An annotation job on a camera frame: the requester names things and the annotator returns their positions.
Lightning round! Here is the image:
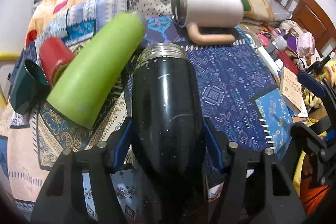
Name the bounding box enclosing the dark green cup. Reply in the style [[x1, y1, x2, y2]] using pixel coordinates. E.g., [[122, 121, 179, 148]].
[[10, 59, 51, 115]]

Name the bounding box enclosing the red cup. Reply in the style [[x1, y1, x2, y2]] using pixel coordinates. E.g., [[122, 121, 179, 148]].
[[39, 37, 75, 88]]

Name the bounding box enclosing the yellow foam tube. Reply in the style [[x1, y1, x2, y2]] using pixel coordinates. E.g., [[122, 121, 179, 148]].
[[0, 52, 20, 109]]

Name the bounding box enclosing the wooden bed headboard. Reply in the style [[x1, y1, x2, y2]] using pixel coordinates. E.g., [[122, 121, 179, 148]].
[[275, 0, 335, 56]]

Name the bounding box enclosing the blue patchwork blanket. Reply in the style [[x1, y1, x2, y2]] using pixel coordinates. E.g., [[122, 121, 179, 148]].
[[1, 0, 295, 223]]

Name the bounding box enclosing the black thermos bottle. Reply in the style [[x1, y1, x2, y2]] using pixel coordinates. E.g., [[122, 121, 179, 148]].
[[131, 43, 209, 223]]

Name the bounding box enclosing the white mug with handle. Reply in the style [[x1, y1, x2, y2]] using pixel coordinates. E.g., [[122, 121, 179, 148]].
[[171, 0, 244, 46]]

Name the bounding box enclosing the green tumbler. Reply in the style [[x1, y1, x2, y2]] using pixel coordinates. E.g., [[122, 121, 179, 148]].
[[47, 11, 146, 129]]

